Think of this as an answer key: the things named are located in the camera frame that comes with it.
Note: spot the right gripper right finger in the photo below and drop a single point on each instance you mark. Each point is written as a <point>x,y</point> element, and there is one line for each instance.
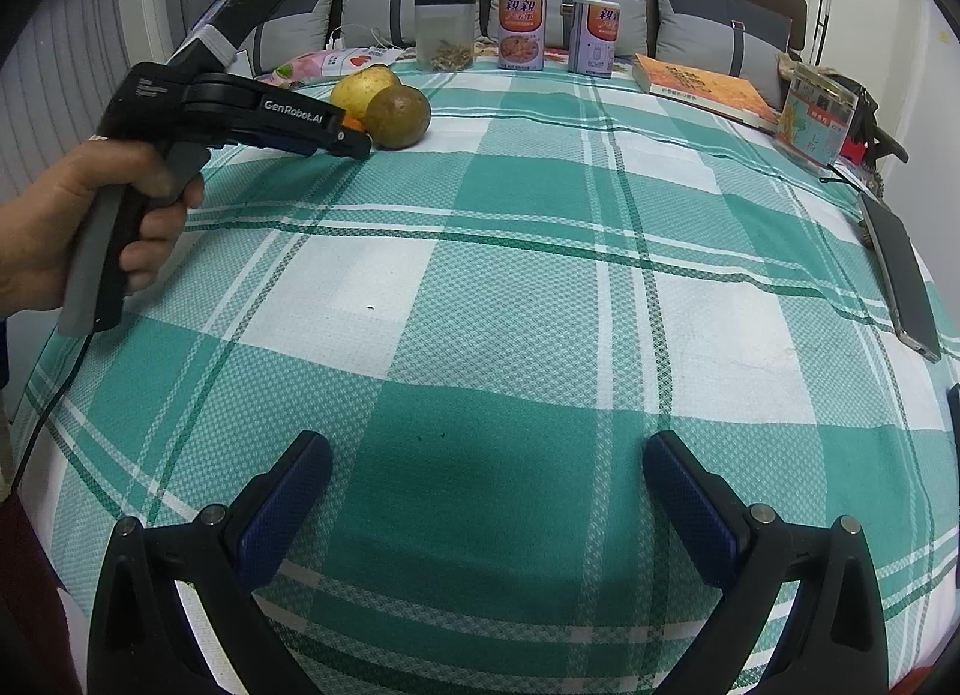
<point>834,638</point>

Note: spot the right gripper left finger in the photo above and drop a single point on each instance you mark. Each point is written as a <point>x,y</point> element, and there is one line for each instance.
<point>139,637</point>

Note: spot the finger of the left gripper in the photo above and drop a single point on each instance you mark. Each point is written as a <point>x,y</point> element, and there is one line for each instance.
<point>347,142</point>

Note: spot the person left hand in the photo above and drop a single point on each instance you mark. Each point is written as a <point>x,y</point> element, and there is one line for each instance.
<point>38,226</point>

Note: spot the yellow pear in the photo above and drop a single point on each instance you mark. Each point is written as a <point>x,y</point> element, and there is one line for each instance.
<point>354,93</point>

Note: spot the green-brown kiwi fruit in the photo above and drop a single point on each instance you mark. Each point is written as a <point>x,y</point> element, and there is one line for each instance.
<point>398,117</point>

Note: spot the pink snack packet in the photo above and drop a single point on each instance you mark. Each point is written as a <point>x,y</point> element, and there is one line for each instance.
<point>330,65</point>

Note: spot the grey left sofa cushion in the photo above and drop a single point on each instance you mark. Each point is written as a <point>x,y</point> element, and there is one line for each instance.
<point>294,28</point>

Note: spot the clear plastic jar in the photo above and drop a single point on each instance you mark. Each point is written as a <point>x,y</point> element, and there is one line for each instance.
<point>445,33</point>

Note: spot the orange food can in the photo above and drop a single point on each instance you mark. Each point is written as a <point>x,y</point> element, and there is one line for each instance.
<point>521,27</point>

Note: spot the green checkered tablecloth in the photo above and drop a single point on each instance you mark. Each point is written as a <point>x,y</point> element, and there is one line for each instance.
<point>487,327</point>

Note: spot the purple food can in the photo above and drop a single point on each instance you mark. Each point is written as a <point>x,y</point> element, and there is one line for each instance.
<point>593,36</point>

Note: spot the grey right sofa cushion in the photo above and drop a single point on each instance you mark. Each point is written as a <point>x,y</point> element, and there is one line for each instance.
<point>733,37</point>

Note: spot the black smartphone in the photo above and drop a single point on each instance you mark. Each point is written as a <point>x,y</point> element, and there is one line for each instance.
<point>904,286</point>

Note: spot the orange book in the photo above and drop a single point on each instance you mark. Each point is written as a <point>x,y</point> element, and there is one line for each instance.
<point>732,97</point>

